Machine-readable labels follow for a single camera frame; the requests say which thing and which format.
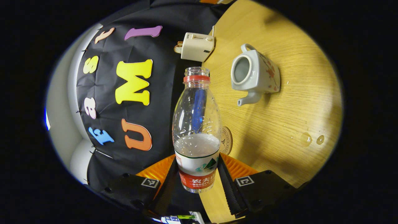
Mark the blue towel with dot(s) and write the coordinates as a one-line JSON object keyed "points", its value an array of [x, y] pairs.
{"points": [[199, 109]]}

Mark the toasted bread slices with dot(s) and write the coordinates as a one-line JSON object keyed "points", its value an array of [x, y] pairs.
{"points": [[178, 48]]}

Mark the white toaster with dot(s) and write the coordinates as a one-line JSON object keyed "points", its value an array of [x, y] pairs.
{"points": [[196, 46]]}

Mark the white floral teacup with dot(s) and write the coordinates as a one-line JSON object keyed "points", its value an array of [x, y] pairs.
{"points": [[261, 74]]}

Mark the round wooden coaster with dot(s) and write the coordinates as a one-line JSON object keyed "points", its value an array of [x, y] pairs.
{"points": [[227, 140]]}

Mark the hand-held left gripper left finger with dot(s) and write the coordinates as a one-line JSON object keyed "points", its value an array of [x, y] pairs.
{"points": [[136, 189]]}

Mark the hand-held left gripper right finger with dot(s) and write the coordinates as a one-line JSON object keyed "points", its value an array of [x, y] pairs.
{"points": [[264, 189]]}

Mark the clear plastic water bottle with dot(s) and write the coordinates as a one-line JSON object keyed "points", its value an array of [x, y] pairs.
{"points": [[196, 155]]}

